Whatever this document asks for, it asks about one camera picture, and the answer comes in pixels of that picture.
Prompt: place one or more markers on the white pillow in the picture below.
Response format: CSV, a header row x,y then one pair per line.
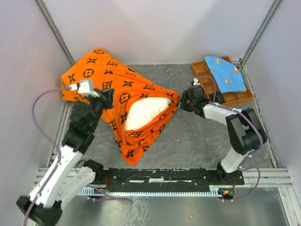
x,y
144,111

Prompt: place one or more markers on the small black round object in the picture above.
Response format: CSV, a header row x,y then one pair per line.
x,y
217,97

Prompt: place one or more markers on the light blue cable duct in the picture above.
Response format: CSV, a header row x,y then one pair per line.
x,y
213,192

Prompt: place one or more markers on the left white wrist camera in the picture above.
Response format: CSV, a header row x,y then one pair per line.
x,y
85,88

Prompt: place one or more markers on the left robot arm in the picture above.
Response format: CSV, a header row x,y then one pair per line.
x,y
46,202

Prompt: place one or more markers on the brown wooden divided tray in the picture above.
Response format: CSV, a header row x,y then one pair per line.
x,y
206,79

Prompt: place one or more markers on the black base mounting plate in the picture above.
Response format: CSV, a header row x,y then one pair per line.
x,y
164,180

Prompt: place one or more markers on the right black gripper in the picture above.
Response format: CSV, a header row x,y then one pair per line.
x,y
184,96

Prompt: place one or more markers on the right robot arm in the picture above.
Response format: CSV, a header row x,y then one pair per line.
x,y
245,131

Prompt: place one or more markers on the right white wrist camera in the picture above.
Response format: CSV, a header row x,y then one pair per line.
x,y
195,81

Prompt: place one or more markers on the blue patterned cloth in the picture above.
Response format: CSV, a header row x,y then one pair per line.
x,y
227,76

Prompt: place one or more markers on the orange patterned pillowcase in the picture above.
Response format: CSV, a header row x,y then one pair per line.
x,y
106,72

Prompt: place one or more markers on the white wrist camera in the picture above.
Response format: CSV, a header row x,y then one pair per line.
x,y
195,81
85,88

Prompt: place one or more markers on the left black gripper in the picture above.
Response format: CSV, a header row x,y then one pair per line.
x,y
107,96

